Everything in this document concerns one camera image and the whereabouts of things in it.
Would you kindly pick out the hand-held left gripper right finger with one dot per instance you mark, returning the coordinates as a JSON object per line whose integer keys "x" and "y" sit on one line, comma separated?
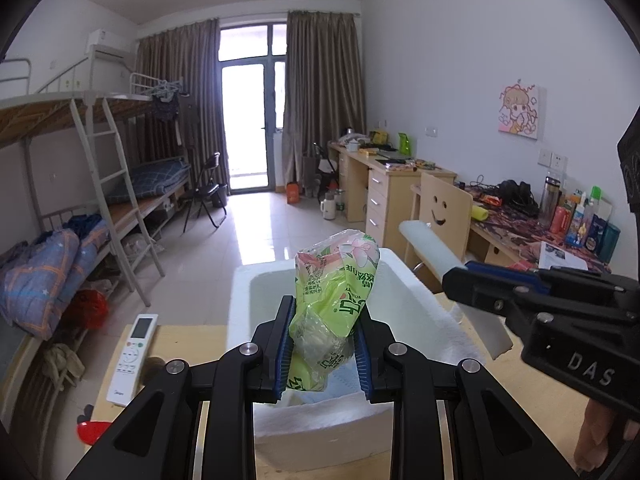
{"x": 362, "y": 375}

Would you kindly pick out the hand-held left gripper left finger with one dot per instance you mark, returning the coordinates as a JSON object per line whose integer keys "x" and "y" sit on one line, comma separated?
{"x": 282, "y": 365}

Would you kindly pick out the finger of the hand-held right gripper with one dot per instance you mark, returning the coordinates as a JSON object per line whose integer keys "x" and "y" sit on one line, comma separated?
{"x": 505, "y": 274}
{"x": 480, "y": 292}

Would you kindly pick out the white foam box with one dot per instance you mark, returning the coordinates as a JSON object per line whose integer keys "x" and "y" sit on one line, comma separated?
{"x": 325, "y": 430}

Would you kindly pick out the green tissue packet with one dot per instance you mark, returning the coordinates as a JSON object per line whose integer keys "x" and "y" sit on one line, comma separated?
{"x": 335, "y": 290}

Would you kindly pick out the person's right hand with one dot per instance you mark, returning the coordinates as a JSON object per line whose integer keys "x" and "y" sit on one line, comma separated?
{"x": 592, "y": 435}

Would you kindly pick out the printed desk mat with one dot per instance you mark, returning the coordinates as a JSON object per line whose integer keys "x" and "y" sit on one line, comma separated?
{"x": 505, "y": 230}

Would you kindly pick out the printed paper sheet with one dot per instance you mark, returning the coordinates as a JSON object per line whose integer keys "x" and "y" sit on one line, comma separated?
{"x": 565, "y": 257}

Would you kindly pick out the black headphones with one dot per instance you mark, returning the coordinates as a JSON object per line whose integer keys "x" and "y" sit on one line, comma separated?
{"x": 515, "y": 192}

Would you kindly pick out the wooden chair with smiley face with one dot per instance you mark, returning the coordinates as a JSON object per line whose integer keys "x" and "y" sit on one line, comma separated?
{"x": 445, "y": 210}

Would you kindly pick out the group of toiletry bottles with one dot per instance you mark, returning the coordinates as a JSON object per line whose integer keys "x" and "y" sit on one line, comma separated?
{"x": 595, "y": 232}

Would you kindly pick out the wooden desk with drawers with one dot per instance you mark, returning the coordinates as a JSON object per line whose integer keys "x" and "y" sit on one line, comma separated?
{"x": 390, "y": 200}

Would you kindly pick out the white remote control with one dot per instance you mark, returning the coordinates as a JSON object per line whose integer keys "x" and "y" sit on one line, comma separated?
{"x": 131, "y": 360}

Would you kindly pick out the green bag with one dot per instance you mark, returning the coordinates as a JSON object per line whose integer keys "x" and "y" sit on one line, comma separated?
{"x": 405, "y": 144}

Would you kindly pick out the white thermos flask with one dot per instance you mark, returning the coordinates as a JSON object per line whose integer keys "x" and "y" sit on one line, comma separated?
{"x": 328, "y": 207}

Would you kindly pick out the orange plastic jug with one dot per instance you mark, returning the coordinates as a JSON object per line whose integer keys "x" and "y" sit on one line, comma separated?
{"x": 293, "y": 193}

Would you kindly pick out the yellow box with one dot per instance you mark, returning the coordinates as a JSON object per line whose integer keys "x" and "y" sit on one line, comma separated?
{"x": 379, "y": 137}

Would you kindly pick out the black folding chair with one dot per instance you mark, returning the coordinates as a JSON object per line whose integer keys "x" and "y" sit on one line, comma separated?
{"x": 207, "y": 195}

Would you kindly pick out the black folded cart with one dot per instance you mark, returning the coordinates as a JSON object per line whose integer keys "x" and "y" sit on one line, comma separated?
{"x": 320, "y": 170}

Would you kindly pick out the white lotion pump bottle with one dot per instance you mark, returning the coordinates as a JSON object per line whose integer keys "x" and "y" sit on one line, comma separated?
{"x": 92, "y": 430}

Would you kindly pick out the red plastic bag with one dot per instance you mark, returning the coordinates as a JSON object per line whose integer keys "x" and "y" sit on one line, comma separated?
{"x": 87, "y": 307}

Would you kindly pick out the blue plaid mattress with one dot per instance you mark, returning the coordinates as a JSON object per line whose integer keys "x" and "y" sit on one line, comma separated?
{"x": 150, "y": 180}

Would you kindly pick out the glass balcony door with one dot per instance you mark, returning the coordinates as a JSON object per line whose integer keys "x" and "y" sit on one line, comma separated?
{"x": 245, "y": 125}

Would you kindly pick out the blue garment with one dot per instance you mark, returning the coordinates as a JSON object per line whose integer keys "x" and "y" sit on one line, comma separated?
{"x": 84, "y": 224}

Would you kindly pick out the blue patterned quilt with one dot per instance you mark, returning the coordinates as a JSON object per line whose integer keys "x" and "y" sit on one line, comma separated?
{"x": 45, "y": 275}

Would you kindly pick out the brown curtain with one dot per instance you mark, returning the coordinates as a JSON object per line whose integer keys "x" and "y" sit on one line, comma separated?
{"x": 200, "y": 110}
{"x": 320, "y": 95}

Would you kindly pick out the white metal bed ladder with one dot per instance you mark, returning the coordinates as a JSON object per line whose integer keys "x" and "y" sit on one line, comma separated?
{"x": 112, "y": 176}

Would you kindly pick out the hanging dark clothes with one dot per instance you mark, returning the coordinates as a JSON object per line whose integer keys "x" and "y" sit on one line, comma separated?
{"x": 166, "y": 107}

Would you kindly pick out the white metal bunk bed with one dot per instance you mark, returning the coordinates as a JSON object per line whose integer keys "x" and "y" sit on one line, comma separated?
{"x": 135, "y": 107}
{"x": 40, "y": 120}

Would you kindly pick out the white air conditioner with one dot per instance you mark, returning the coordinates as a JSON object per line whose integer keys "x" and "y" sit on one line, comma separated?
{"x": 105, "y": 42}

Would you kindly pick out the white wall socket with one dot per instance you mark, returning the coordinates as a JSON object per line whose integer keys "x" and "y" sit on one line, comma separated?
{"x": 552, "y": 159}

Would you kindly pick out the pink cartoon wall poster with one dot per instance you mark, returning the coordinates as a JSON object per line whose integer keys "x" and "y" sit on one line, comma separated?
{"x": 520, "y": 112}

